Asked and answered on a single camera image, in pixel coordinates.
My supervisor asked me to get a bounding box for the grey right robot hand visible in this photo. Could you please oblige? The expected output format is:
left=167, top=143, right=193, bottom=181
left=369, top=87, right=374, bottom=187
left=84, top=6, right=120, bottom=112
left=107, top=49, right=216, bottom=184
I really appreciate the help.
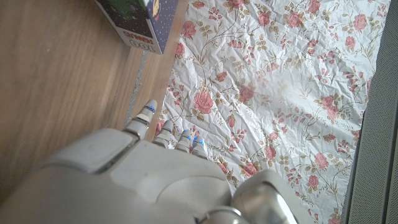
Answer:
left=0, top=99, right=315, bottom=224

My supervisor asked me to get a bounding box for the green cartoon puzzle box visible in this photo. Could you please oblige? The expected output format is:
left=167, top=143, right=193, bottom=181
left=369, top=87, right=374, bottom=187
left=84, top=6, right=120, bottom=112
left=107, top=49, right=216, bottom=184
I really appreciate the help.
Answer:
left=94, top=0, right=180, bottom=55

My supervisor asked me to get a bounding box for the floral backdrop cloth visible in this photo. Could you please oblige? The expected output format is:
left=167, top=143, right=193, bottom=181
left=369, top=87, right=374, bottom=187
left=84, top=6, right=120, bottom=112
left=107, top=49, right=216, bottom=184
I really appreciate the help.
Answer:
left=154, top=0, right=391, bottom=224

